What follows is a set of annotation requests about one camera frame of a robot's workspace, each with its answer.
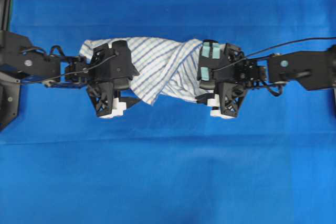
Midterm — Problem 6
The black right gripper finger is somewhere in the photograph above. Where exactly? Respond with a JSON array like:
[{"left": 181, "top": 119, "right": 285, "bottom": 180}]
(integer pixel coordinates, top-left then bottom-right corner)
[{"left": 195, "top": 94, "right": 216, "bottom": 106}]

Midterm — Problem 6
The black right wrist camera taped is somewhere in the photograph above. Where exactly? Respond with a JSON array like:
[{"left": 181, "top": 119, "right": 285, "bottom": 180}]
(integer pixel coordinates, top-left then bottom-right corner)
[{"left": 197, "top": 39, "right": 226, "bottom": 90}]

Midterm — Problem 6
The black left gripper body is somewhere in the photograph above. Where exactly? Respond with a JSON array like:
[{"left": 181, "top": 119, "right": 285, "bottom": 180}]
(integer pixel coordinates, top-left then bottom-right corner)
[{"left": 86, "top": 43, "right": 127, "bottom": 119}]

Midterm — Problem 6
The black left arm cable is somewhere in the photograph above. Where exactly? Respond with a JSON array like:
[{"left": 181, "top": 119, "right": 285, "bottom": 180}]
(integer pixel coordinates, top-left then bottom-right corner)
[{"left": 19, "top": 50, "right": 118, "bottom": 86}]

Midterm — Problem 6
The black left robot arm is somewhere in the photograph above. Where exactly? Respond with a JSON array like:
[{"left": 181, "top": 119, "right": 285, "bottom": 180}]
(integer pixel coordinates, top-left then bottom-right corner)
[{"left": 1, "top": 30, "right": 140, "bottom": 129}]

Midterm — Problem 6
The white blue striped towel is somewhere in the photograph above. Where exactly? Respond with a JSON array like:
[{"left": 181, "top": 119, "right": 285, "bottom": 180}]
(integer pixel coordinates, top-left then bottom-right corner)
[{"left": 78, "top": 36, "right": 215, "bottom": 106}]

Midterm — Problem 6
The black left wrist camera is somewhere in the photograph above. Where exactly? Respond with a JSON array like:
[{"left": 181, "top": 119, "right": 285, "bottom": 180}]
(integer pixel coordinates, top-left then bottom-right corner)
[{"left": 108, "top": 40, "right": 140, "bottom": 90}]

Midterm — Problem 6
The blue table cloth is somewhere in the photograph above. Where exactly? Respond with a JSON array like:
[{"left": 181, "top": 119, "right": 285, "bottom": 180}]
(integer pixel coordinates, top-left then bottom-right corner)
[{"left": 1, "top": 0, "right": 335, "bottom": 223}]

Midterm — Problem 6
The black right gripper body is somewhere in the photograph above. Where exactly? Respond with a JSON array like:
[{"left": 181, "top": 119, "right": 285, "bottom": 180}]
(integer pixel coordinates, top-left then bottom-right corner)
[{"left": 201, "top": 44, "right": 247, "bottom": 119}]

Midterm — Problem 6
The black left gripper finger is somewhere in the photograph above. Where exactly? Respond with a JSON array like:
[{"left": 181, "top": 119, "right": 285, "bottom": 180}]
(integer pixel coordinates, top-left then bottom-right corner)
[{"left": 119, "top": 97, "right": 141, "bottom": 109}]

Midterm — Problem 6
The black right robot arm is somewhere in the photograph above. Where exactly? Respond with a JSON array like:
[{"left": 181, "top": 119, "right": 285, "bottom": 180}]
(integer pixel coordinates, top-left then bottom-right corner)
[{"left": 196, "top": 40, "right": 335, "bottom": 119}]

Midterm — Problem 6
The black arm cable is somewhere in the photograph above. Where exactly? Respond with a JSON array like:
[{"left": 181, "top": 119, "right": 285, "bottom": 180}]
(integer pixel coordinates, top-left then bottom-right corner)
[
  {"left": 214, "top": 36, "right": 336, "bottom": 72},
  {"left": 19, "top": 50, "right": 118, "bottom": 86}
]

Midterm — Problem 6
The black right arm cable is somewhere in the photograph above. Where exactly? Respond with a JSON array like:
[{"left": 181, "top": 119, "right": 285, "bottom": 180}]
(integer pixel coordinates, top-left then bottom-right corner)
[{"left": 214, "top": 36, "right": 336, "bottom": 72}]

